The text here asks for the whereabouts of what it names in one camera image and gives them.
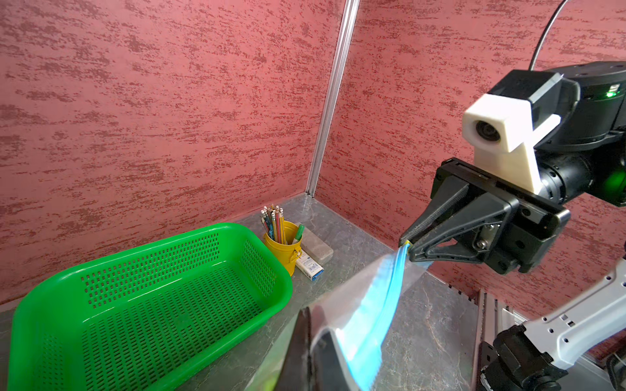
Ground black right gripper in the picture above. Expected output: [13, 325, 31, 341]
[398, 159, 570, 274]

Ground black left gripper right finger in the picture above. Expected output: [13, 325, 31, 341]
[311, 330, 360, 390]

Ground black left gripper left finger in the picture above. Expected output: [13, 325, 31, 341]
[274, 307, 311, 391]

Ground spare clear zipper bag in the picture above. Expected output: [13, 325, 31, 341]
[246, 242, 426, 390]

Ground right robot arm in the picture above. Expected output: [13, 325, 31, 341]
[399, 61, 625, 390]

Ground blue white small box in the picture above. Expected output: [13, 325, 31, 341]
[296, 250, 324, 281]

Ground yellow pencil cup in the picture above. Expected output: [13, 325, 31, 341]
[263, 222, 303, 275]

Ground green plastic perforated basket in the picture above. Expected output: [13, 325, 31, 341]
[7, 223, 293, 390]

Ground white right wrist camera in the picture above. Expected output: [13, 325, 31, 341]
[462, 70, 562, 195]

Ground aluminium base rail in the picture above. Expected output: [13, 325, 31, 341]
[447, 282, 612, 382]

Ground aluminium right corner post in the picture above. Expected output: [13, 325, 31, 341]
[306, 0, 360, 198]

